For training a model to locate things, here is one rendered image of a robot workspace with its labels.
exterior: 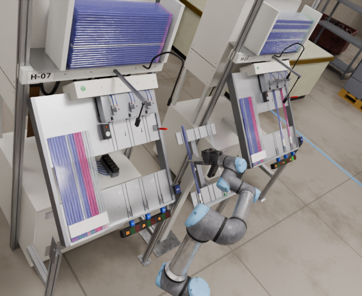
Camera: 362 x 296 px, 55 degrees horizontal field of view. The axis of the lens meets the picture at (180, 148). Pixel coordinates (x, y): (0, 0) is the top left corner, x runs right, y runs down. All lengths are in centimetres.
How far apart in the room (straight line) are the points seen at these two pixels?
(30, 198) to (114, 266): 85
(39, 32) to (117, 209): 93
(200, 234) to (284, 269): 178
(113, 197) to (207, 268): 121
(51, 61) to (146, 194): 86
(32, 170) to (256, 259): 189
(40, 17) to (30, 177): 92
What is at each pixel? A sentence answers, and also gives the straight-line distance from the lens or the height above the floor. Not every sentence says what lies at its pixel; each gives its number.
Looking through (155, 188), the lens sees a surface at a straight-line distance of 204.
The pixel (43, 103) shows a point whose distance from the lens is 175.
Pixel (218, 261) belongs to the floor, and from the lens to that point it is 292.
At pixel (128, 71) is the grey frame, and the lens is 190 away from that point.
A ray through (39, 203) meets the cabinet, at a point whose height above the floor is 62.
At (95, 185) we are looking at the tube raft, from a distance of 182.
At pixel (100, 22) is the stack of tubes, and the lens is 163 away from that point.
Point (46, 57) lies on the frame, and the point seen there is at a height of 139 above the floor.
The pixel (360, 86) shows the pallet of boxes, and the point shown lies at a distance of 691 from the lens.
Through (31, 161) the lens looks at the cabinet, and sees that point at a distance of 229.
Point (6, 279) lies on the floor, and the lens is 254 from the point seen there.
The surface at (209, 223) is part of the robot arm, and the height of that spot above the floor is 118.
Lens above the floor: 222
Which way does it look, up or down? 37 degrees down
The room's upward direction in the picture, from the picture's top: 23 degrees clockwise
